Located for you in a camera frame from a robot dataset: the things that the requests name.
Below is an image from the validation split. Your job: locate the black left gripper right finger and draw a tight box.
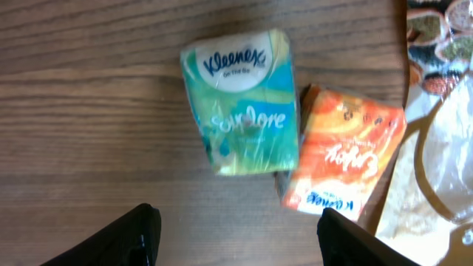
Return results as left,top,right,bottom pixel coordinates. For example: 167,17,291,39
317,208,418,266

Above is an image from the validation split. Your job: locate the teal Kleenex tissue pack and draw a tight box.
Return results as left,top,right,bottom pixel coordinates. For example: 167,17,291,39
180,29,299,176

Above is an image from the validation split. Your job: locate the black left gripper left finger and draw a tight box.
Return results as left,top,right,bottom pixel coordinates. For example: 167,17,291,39
45,203,162,266

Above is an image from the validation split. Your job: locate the orange Kleenex tissue pack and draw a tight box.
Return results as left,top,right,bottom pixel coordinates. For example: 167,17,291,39
276,84,407,221

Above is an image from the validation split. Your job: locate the brown white snack pouch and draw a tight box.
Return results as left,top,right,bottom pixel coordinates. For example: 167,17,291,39
375,0,472,265

